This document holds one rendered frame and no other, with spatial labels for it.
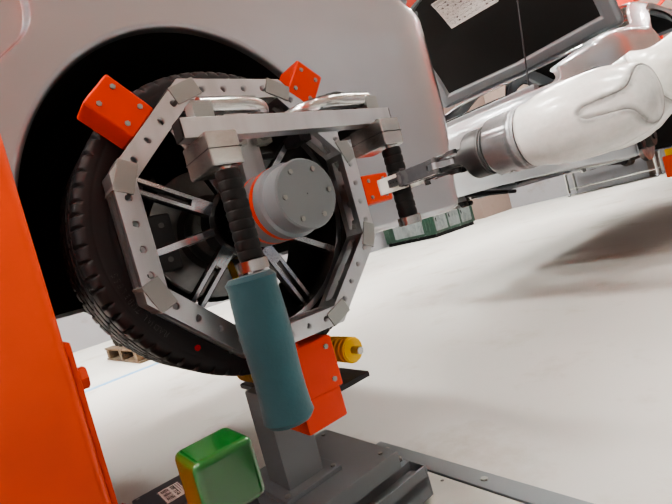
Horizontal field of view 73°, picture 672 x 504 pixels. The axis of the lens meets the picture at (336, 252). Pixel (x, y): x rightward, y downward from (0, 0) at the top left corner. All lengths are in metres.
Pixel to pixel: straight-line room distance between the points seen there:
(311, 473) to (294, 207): 0.66
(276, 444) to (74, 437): 0.72
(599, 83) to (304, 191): 0.46
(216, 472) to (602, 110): 0.55
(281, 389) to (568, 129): 0.56
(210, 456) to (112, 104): 0.68
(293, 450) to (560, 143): 0.84
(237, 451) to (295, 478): 0.85
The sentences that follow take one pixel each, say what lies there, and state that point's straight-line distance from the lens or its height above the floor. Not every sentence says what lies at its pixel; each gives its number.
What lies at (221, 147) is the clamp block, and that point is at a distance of 0.66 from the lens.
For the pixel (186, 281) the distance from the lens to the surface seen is 1.11.
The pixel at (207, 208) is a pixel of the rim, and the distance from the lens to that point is 0.98.
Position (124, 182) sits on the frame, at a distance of 0.83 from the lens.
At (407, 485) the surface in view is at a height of 0.16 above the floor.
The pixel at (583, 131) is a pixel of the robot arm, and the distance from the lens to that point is 0.64.
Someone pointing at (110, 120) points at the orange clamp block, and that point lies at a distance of 0.86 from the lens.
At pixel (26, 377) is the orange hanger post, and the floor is 0.72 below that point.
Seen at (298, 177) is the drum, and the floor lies 0.88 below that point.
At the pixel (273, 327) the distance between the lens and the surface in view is 0.75.
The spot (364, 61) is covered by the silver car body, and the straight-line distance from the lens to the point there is 1.48.
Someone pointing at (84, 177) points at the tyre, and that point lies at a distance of 0.91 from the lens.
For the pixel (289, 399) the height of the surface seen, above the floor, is 0.53.
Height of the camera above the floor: 0.77
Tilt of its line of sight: 2 degrees down
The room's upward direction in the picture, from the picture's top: 15 degrees counter-clockwise
